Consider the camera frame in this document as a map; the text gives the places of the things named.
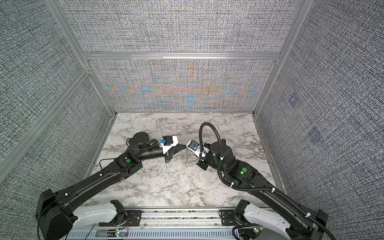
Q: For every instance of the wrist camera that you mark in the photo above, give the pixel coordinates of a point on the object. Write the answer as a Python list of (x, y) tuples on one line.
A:
[(168, 141), (195, 148)]

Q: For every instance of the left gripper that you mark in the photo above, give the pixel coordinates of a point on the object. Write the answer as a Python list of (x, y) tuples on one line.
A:
[(177, 147)]

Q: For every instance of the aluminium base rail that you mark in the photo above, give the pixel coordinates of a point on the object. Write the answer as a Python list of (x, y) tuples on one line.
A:
[(180, 219)]

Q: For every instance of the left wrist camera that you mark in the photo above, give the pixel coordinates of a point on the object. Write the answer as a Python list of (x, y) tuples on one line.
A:
[(168, 141)]

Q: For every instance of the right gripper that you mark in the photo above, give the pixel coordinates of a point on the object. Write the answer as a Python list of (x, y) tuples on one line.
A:
[(202, 164)]

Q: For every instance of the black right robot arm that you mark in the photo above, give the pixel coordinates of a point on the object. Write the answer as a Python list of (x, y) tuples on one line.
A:
[(242, 177)]

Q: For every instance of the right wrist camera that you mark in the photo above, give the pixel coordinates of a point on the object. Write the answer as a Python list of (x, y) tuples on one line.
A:
[(195, 148)]

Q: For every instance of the grey slotted cable duct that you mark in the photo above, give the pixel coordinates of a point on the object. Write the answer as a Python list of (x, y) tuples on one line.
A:
[(151, 234)]

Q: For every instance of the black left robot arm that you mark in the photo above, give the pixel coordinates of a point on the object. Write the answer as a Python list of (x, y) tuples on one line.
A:
[(96, 180)]

